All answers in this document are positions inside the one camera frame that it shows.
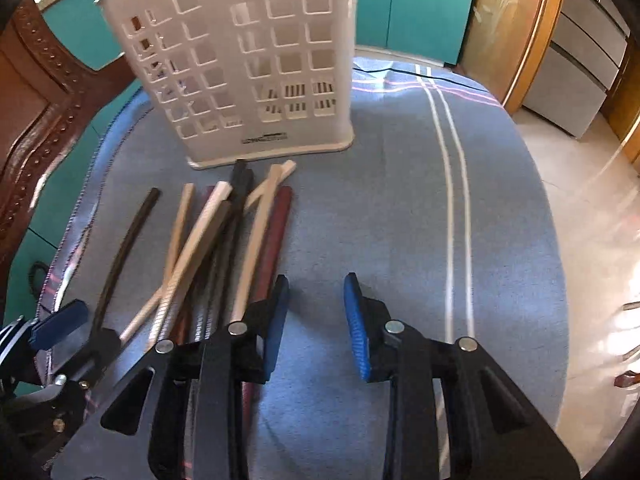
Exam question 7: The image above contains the dark brown chopstick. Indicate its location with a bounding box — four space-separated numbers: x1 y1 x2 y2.
90 188 160 336

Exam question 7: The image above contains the short cream chopstick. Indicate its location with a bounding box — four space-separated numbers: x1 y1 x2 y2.
163 183 195 289

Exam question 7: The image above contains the blue striped table cloth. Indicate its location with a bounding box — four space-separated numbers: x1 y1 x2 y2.
51 63 579 479

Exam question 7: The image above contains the long cream chopstick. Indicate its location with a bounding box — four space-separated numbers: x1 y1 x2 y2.
146 181 232 350

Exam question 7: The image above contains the brown wooden chair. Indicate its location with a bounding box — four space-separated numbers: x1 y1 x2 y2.
1 0 134 284

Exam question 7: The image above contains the white plastic utensil basket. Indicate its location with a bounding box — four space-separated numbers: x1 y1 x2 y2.
96 0 357 169

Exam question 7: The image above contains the teal cabinet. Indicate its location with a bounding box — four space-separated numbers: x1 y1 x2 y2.
44 0 472 78

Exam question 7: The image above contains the grey drawer unit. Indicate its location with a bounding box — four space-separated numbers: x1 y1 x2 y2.
523 0 630 139

